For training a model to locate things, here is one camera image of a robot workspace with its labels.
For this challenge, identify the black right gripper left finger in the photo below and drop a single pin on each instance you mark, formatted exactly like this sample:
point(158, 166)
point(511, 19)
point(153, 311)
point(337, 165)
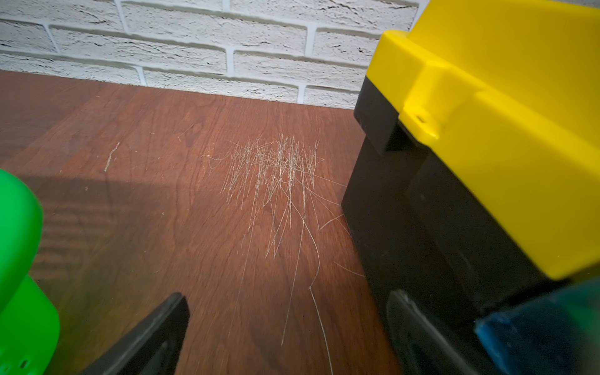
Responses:
point(151, 347)

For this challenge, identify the green plastic basket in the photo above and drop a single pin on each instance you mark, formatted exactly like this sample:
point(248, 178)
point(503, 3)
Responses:
point(29, 321)

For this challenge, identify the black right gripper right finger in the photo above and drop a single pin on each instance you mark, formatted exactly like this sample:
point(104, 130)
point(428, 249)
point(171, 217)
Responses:
point(423, 343)

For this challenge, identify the yellow black toolbox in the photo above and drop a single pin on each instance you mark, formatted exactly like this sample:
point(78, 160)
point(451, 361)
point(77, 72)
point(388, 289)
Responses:
point(476, 190)

